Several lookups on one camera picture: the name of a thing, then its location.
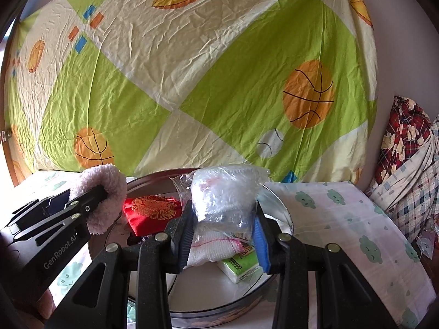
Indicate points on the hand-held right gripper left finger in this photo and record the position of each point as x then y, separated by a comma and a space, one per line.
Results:
183, 243

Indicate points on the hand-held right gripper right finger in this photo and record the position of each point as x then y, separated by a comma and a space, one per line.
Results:
262, 250

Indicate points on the wooden door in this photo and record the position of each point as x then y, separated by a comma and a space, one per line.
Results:
15, 174

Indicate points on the red embroidered pouch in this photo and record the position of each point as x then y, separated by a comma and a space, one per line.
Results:
151, 212

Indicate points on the ball print hanging sheet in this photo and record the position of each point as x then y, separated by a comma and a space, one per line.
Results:
205, 75

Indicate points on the round cookie tin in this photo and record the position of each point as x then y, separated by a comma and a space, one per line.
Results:
205, 288

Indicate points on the clear plastic bag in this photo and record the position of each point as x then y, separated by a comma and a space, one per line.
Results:
223, 195

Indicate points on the blue checked blanket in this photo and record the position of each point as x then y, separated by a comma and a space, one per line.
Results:
411, 198

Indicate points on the green tissue pack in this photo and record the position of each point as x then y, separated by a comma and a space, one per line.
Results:
240, 267

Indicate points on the lilac fluffy cloth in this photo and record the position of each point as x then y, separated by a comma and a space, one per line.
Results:
109, 192

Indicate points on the cloud print bed sheet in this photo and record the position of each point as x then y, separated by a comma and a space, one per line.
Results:
343, 219

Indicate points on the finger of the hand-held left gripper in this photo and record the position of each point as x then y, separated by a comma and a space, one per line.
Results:
89, 205
44, 209

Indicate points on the white towel pink trim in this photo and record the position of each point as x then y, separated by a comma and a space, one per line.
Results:
209, 250

